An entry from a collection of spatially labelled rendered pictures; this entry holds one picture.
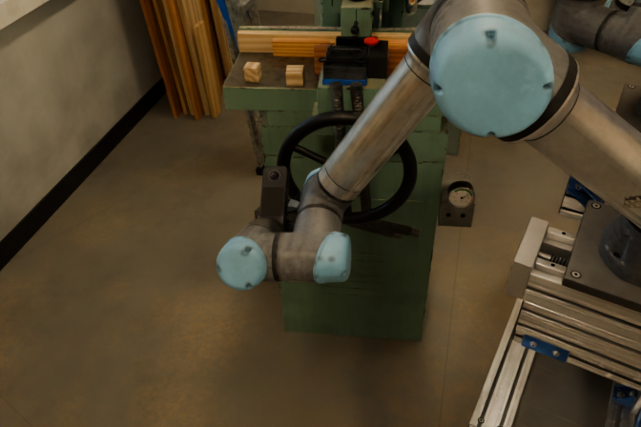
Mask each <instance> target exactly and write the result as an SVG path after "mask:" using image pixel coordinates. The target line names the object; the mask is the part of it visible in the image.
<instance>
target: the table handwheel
mask: <svg viewBox="0 0 641 427"><path fill-rule="evenodd" d="M361 114H362V112H354V111H332V112H324V113H320V114H317V115H314V116H312V117H309V118H307V119H306V120H304V121H302V122H301V123H299V124H298V125H297V126H296V127H295V128H294V129H293V130H292V131H290V132H289V133H288V134H287V136H286V137H285V138H284V140H283V142H282V144H281V146H280V148H279V154H278V160H277V166H285V167H286V169H287V170H288V172H289V173H290V178H289V193H288V196H289V197H290V199H295V197H296V195H297V193H299V192H300V189H299V188H298V186H297V185H296V183H295V181H294V179H293V177H292V174H291V168H290V162H291V157H292V154H293V152H295V153H299V154H301V155H303V156H305V157H308V158H310V159H312V160H314V161H316V162H318V163H320V164H322V165H323V164H324V163H325V162H326V160H327V159H328V158H326V157H324V156H321V155H319V154H317V153H315V152H312V151H310V150H308V149H306V148H304V147H302V146H300V145H298V144H299V143H300V142H301V140H302V139H303V138H304V137H305V136H307V135H308V134H310V133H311V132H314V131H316V130H319V129H322V128H325V127H329V126H336V125H350V126H353V125H354V123H355V122H356V121H357V119H358V118H359V117H360V115H361ZM397 153H398V154H399V155H400V157H401V160H402V162H403V181H402V184H401V186H400V188H399V189H398V190H397V192H396V193H395V194H394V195H393V196H392V197H391V198H390V199H389V200H387V201H386V202H385V203H383V204H382V205H380V206H378V207H376V208H374V209H371V210H367V211H362V212H352V206H351V204H350V205H349V207H348V208H347V209H346V210H345V212H344V214H343V219H342V224H344V225H357V224H365V223H370V222H374V221H377V220H380V219H382V218H385V217H387V216H389V215H390V214H392V213H394V212H396V211H397V210H398V209H399V208H400V207H401V206H402V205H403V204H404V203H405V202H406V200H407V199H408V198H409V196H410V195H411V194H412V192H413V190H414V187H415V184H416V181H417V174H418V168H417V160H416V157H415V153H414V152H413V150H412V148H411V146H410V144H409V143H408V141H407V140H406V139H405V141H404V142H403V143H402V145H401V146H400V147H399V148H398V149H397V150H396V151H395V152H394V153H393V155H394V154H397Z"/></svg>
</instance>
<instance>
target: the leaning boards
mask: <svg viewBox="0 0 641 427"><path fill-rule="evenodd" d="M140 4H141V7H142V10H143V13H144V17H145V20H146V23H147V27H148V30H149V34H150V36H151V40H152V43H153V46H154V50H155V56H156V59H157V63H158V66H159V68H160V72H161V75H162V79H163V82H164V86H165V89H166V92H167V95H168V98H169V102H170V105H171V109H172V112H173V115H174V118H178V117H179V116H180V115H181V114H182V112H184V114H188V113H190V114H191V115H194V116H195V120H199V118H200V117H201V116H202V115H203V114H204V113H205V115H212V117H214V118H217V116H218V115H219V114H220V112H221V111H222V109H221V105H220V103H221V102H222V100H221V96H220V95H221V93H222V92H223V89H222V87H223V85H224V79H227V77H228V75H229V73H230V71H231V69H232V67H233V66H234V65H233V61H232V57H231V53H230V50H229V46H228V41H227V37H226V33H225V29H224V26H223V22H222V17H221V13H220V9H219V7H218V4H217V1H216V0H140Z"/></svg>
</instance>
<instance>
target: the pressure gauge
mask: <svg viewBox="0 0 641 427"><path fill-rule="evenodd" d="M447 195H448V198H447V199H448V202H449V203H450V205H452V206H453V207H456V208H465V207H468V206H470V205H471V204H472V203H473V202H474V201H475V193H474V188H473V186H472V185H471V184H470V183H469V182H467V181H456V182H454V183H452V184H451V185H450V186H449V187H448V189H447ZM464 196H465V197H464ZM461 197H464V198H463V199H461Z"/></svg>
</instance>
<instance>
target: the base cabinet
mask: <svg viewBox="0 0 641 427"><path fill-rule="evenodd" d="M322 166H323V165H322V164H320V163H318V162H316V161H314V160H312V159H310V158H308V157H298V156H292V157H291V162H290V168H291V174H292V177H293V179H294V181H295V183H296V185H297V186H298V188H299V189H300V191H301V190H302V186H303V184H304V182H305V180H306V178H307V176H308V174H309V173H310V172H312V171H314V170H316V169H318V168H321V167H322ZM417 168H418V174H417V181H416V184H415V187H414V190H413V192H412V194H411V195H410V196H409V198H408V199H407V200H406V202H405V203H404V204H403V205H402V206H401V207H400V208H399V209H398V210H397V211H396V212H394V213H392V214H390V215H389V216H387V217H385V218H382V219H380V220H384V221H389V222H394V223H398V224H401V225H402V224H403V225H405V226H406V225H407V226H411V227H415V228H419V229H420V234H419V236H418V237H412V236H408V235H404V234H403V237H402V238H401V240H400V239H396V238H392V237H390V236H385V235H380V234H374V233H370V232H368V231H363V230H360V229H355V228H353V227H350V226H347V225H344V224H342V226H341V232H342V233H344V234H348V235H349V237H350V240H351V271H350V275H349V277H348V278H347V279H346V280H345V281H343V282H325V283H323V284H318V283H316V282H284V281H279V289H280V297H281V305H282V312H283V320H284V328H285V331H290V332H303V333H315V334H328V335H340V336H364V337H376V338H389V339H401V340H414V341H421V340H422V333H423V326H424V313H425V305H426V299H427V291H428V284H429V277H430V270H431V262H432V255H433V248H434V240H435V233H436V226H437V219H438V211H439V205H440V197H441V190H442V183H443V176H444V168H445V163H436V162H417ZM402 181H403V162H402V161H390V160H387V162H386V163H385V164H384V165H383V166H382V168H381V169H380V170H379V171H378V172H377V174H376V175H375V176H374V177H373V178H372V179H371V181H370V183H369V184H370V193H371V194H370V196H371V208H372V209H374V208H376V207H378V206H380V205H382V204H383V203H385V202H386V201H387V200H389V199H390V198H391V197H392V196H393V195H394V194H395V193H396V192H397V190H398V189H399V188H400V186H401V184H402Z"/></svg>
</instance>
